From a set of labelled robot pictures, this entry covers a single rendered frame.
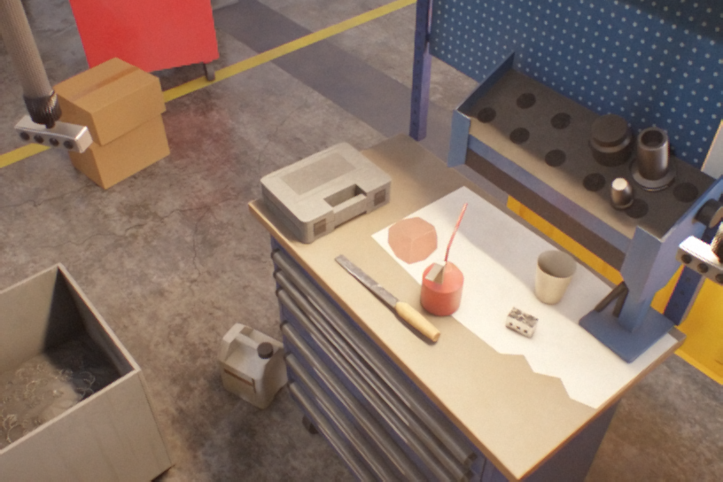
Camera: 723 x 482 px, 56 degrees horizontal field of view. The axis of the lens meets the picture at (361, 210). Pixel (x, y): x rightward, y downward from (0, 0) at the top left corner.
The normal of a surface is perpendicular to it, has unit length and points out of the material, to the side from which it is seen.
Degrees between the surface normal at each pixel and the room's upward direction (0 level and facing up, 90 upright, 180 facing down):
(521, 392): 0
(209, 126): 0
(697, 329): 90
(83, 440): 90
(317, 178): 0
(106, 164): 90
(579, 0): 90
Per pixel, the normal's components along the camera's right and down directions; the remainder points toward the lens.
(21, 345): 0.66, 0.51
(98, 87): 0.00, -0.75
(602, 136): -0.37, -0.48
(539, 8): -0.80, 0.40
